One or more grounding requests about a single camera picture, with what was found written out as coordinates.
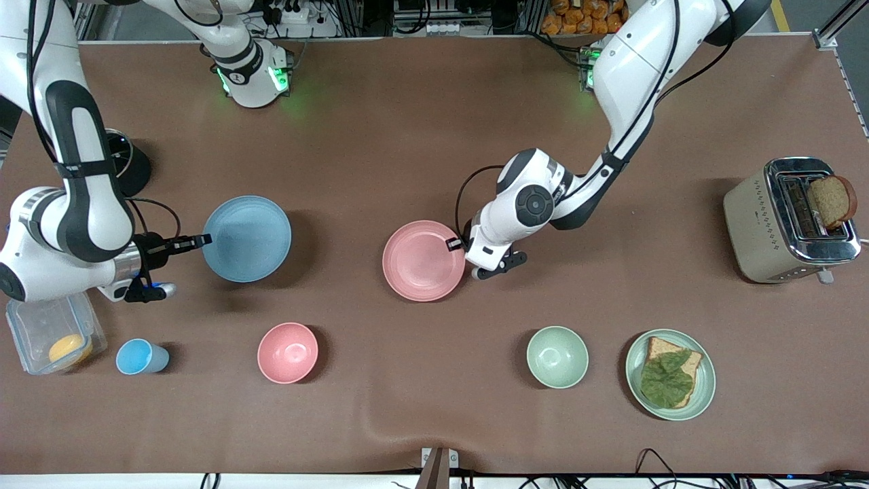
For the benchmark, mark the green plate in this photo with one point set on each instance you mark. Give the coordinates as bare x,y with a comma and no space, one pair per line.
706,380

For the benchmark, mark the blue plate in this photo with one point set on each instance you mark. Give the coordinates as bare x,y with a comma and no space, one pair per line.
248,239

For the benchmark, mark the bag of orange snacks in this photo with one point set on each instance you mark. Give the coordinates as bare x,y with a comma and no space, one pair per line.
577,17

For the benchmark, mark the green bowl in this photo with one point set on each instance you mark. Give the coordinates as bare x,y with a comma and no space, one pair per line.
557,357

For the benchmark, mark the brown table cover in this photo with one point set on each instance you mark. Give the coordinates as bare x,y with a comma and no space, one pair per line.
475,122

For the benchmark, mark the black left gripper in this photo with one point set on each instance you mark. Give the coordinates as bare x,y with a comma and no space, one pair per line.
456,243

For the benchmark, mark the beige chrome toaster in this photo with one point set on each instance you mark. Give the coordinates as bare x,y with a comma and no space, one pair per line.
760,231

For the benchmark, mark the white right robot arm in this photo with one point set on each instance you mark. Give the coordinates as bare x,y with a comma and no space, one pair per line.
81,217

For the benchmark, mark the green lettuce leaf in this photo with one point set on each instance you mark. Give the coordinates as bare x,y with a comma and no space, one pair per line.
665,384

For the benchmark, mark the pink bowl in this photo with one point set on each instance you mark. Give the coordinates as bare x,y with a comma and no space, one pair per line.
288,353

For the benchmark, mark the brown toast slice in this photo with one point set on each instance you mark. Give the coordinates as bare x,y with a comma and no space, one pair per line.
829,200

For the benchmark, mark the pink plate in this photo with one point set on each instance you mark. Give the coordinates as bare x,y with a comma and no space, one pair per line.
421,261

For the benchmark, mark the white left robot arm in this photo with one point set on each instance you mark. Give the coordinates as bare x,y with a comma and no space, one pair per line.
631,68

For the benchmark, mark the glass lid with blue knob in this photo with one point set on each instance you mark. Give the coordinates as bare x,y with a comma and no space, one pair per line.
121,153

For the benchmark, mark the blue cup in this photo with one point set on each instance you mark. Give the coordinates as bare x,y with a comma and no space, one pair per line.
139,356

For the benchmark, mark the brown bread slice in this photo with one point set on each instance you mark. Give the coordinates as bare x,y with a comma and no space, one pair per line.
662,346

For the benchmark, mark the orange round food piece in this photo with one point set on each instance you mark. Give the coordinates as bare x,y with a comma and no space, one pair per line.
69,350

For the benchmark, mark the white power strip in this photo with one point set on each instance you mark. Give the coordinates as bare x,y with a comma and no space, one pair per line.
288,12

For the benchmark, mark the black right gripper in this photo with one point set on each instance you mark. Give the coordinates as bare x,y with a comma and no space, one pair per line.
155,247

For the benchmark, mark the clear plastic container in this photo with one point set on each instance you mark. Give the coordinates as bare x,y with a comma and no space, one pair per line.
47,326

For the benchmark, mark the metal table clamp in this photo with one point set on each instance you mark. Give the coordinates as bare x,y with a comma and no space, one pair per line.
439,465

